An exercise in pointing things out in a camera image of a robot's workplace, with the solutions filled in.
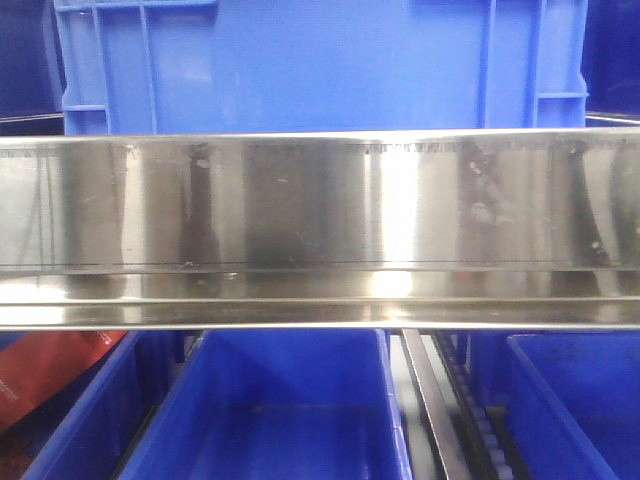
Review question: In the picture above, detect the blue lower right bin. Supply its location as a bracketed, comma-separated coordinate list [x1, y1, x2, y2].
[507, 333, 639, 479]

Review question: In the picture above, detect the red packet in bin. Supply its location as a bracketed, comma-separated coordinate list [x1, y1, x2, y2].
[1, 330, 127, 431]

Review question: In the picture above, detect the blue bin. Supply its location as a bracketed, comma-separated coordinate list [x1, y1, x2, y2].
[1, 333, 150, 479]
[507, 333, 639, 479]
[121, 329, 412, 479]

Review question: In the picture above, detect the stainless steel shelf rail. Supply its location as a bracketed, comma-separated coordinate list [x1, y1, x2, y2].
[1, 128, 639, 330]

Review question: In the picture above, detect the white roller track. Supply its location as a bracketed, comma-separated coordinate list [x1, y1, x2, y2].
[471, 406, 515, 480]

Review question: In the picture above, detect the metal shelf divider rail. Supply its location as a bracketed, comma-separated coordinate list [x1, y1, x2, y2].
[401, 329, 472, 479]

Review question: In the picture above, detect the blue lower left bin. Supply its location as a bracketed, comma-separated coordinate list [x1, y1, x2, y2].
[1, 333, 150, 479]

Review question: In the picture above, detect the blue lower middle bin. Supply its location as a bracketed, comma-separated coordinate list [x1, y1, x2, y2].
[121, 329, 412, 479]

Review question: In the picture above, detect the blue upper shelf crate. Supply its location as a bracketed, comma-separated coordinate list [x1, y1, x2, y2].
[54, 1, 588, 134]

